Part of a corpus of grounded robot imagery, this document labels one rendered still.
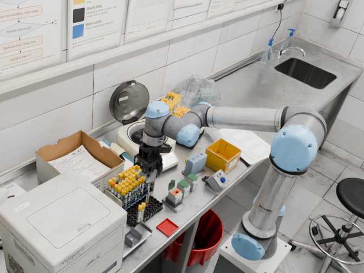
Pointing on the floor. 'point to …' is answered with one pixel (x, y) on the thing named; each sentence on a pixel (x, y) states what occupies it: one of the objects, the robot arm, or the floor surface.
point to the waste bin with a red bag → (216, 236)
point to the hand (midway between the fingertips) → (150, 179)
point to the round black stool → (347, 185)
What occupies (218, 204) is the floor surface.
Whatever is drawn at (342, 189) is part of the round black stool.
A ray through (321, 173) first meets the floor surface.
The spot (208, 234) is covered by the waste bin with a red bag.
